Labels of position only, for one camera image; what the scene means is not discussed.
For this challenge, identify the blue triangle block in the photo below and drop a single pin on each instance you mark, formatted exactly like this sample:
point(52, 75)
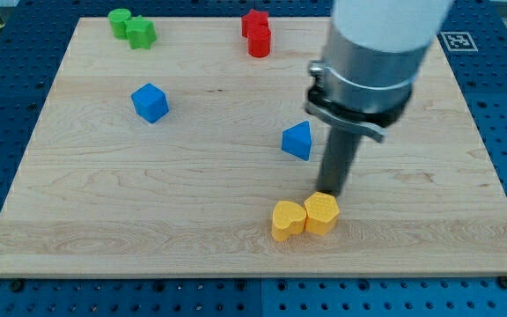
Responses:
point(297, 140)

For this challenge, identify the light wooden board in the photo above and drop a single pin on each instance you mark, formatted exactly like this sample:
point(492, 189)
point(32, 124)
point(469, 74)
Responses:
point(102, 193)

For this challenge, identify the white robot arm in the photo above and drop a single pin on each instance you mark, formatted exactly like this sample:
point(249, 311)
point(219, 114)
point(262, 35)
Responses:
point(391, 24)

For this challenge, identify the white fiducial marker tag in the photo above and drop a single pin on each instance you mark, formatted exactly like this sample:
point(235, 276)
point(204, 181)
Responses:
point(457, 41)

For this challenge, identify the blue cube block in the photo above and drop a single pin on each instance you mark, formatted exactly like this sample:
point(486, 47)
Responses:
point(150, 102)

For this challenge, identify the red star block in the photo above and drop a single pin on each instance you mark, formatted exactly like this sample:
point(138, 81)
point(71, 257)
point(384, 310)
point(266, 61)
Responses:
point(253, 18)

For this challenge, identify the yellow hexagon block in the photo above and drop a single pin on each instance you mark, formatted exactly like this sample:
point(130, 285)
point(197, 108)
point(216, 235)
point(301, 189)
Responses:
point(322, 212)

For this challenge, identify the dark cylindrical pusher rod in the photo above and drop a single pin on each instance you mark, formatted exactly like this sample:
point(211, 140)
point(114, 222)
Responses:
point(337, 160)

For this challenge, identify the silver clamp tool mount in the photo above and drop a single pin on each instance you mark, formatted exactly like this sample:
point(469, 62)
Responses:
point(360, 90)

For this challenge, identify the red cylinder block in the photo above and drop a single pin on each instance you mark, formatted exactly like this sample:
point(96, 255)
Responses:
point(259, 41)

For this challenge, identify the yellow heart block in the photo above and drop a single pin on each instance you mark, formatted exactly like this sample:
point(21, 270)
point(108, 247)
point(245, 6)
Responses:
point(288, 218)

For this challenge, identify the green cylinder block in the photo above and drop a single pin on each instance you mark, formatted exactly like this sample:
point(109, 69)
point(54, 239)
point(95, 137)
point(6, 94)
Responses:
point(117, 20)

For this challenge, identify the green star block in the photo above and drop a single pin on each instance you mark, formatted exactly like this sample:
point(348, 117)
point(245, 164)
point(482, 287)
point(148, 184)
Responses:
point(140, 32)

